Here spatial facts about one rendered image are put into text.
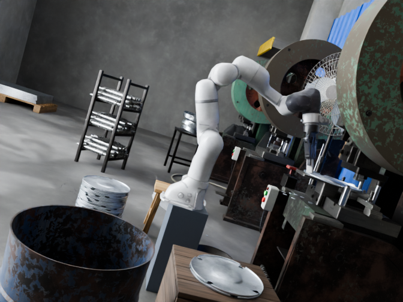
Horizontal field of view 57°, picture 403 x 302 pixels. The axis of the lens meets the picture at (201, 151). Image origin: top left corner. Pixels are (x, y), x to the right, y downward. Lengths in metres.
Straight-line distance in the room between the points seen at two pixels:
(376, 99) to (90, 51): 7.66
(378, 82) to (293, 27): 7.40
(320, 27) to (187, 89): 3.06
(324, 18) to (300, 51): 4.05
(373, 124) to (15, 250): 1.22
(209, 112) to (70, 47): 7.24
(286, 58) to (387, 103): 1.83
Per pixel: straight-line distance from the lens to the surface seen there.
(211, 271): 1.48
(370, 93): 1.48
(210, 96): 1.76
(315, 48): 3.31
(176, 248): 1.60
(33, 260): 1.04
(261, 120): 4.95
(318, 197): 1.93
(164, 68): 8.44
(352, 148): 1.93
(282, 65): 3.23
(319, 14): 7.28
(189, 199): 1.81
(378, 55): 1.49
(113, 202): 2.30
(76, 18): 8.89
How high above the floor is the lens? 0.95
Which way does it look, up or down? 7 degrees down
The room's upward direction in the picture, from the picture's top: 18 degrees clockwise
